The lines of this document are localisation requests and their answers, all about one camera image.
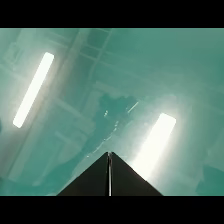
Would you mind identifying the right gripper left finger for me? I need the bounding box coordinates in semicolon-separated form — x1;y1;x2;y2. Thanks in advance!
57;151;110;197

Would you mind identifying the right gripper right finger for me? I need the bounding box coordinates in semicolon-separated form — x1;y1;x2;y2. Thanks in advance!
110;151;164;197

